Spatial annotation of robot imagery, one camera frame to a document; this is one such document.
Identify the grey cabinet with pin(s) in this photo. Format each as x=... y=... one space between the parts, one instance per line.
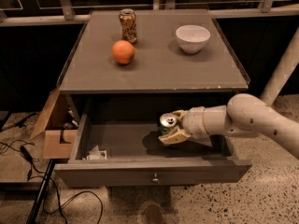
x=159 y=65

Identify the metal window railing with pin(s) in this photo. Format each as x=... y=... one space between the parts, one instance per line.
x=33 y=12

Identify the white paper packet in drawer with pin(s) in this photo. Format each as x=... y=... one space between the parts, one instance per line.
x=97 y=154

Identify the metal drawer knob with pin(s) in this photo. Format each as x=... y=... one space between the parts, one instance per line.
x=155 y=179

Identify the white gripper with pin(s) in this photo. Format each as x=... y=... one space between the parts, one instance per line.
x=192 y=122

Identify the green soda can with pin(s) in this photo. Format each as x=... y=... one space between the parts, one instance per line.
x=168 y=124

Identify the open grey top drawer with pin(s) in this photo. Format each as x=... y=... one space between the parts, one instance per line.
x=127 y=128

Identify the orange fruit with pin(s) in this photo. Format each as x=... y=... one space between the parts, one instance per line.
x=123 y=52

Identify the gold brown soda can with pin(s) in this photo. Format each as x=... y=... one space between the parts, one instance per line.
x=128 y=24

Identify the white bowl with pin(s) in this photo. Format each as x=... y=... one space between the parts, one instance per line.
x=192 y=38

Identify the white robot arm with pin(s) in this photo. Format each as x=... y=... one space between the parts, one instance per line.
x=244 y=115

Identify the cardboard box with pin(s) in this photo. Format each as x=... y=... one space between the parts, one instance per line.
x=58 y=141

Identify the black stand leg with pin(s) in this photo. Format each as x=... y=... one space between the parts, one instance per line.
x=45 y=179

